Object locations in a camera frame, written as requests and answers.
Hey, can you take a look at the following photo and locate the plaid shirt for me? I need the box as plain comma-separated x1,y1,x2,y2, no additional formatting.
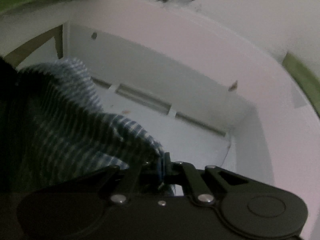
0,57,176,196

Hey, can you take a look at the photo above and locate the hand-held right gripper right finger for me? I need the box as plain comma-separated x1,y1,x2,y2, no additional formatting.
166,160,251,205

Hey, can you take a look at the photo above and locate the white storage box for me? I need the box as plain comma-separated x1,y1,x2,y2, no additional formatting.
0,0,320,240

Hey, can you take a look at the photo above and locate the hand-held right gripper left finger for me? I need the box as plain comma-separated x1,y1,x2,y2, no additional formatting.
99,154,168,203

